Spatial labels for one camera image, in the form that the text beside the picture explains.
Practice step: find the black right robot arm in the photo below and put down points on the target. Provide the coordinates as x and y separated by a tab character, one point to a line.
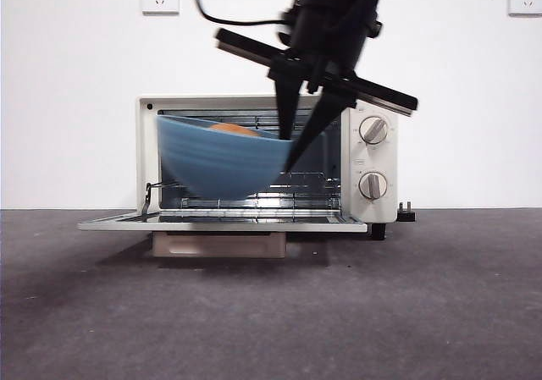
330	24

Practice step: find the round oven knob slanted pointer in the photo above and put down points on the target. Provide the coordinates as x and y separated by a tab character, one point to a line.
374	130

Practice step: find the white Toshiba toaster oven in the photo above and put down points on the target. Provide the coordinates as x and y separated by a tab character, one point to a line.
372	160

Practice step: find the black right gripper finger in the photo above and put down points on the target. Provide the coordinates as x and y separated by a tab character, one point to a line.
317	126
288	109

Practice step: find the brown potato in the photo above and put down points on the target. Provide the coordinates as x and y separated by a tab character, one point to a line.
233	129

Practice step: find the blue ribbed bowl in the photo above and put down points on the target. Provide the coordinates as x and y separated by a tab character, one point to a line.
220	164

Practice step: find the round oven knob upright pointer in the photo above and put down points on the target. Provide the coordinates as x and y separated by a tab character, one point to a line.
373	185

